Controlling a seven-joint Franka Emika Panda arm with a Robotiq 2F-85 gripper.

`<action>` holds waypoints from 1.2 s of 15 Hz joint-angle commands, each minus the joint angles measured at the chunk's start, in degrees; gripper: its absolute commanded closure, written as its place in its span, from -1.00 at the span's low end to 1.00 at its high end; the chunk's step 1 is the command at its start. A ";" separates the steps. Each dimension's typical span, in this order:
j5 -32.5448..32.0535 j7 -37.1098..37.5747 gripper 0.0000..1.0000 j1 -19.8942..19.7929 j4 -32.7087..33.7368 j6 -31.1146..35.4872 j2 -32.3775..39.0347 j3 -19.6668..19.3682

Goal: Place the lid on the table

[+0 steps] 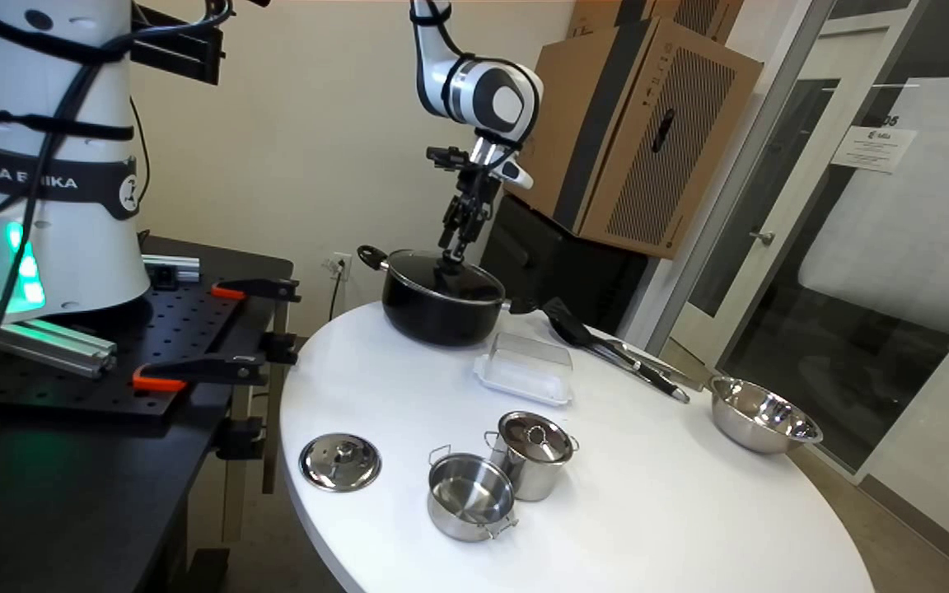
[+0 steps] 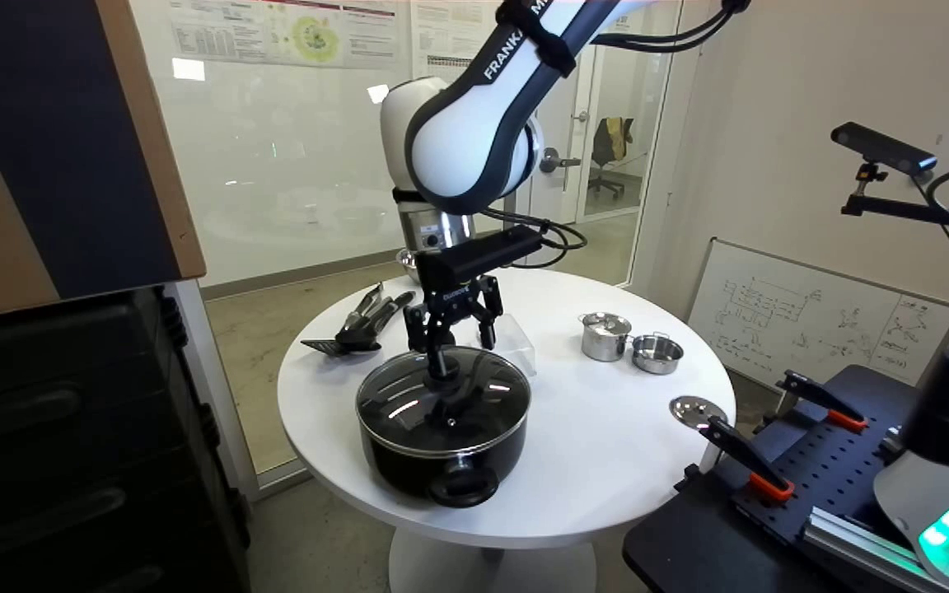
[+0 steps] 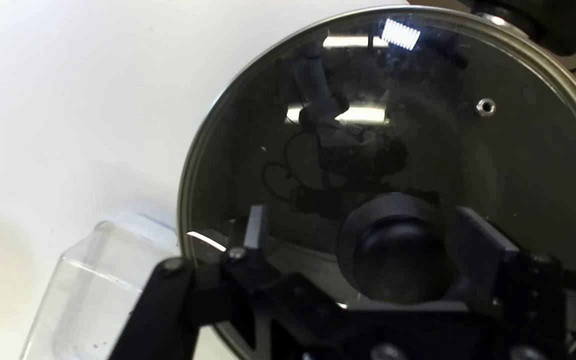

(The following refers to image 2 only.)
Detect black cabinet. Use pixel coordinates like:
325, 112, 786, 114
0, 286, 253, 593

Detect low small open steel pot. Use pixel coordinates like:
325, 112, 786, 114
629, 334, 688, 380

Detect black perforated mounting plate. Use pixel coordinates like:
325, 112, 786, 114
713, 364, 943, 554

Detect small flat steel lid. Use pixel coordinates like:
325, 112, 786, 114
666, 391, 735, 434

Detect black camera on stand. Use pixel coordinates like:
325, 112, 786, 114
827, 119, 949, 237

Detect white table pedestal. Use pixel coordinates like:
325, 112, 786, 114
386, 525, 604, 593

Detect wall poster with green circle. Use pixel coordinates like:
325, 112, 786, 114
169, 0, 406, 73

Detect glass pot lid black knob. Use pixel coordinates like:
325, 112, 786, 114
354, 345, 532, 459

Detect office chair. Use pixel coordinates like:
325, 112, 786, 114
589, 112, 639, 171

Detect whiteboard with drawings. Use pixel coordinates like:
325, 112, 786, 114
685, 237, 949, 396

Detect black cooking pot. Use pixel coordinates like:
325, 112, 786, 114
353, 343, 532, 512

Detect black clamp orange handle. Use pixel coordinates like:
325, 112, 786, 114
699, 414, 800, 512
773, 370, 873, 434

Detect black-handled metal tongs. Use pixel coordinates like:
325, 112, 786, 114
332, 280, 400, 339

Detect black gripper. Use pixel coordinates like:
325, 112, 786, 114
400, 269, 505, 356

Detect black robot cart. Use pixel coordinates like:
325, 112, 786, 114
619, 358, 949, 593

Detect large cardboard box black stripe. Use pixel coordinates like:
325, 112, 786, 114
0, 0, 211, 329

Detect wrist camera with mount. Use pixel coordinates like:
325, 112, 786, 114
415, 223, 551, 293

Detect black spatula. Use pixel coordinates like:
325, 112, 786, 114
298, 286, 418, 364

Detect tall small steel lidded pot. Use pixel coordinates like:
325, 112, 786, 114
575, 310, 634, 365

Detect aluminium rail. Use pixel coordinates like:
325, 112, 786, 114
800, 509, 943, 593

